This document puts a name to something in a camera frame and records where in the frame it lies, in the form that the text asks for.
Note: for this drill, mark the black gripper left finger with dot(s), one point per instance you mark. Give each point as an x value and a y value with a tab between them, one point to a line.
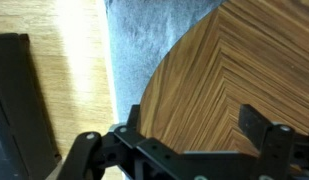
81	156

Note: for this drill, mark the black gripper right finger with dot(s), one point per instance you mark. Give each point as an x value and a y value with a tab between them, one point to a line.
274	150

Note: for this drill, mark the black upholstered bench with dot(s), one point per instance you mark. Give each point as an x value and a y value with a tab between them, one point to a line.
17	110

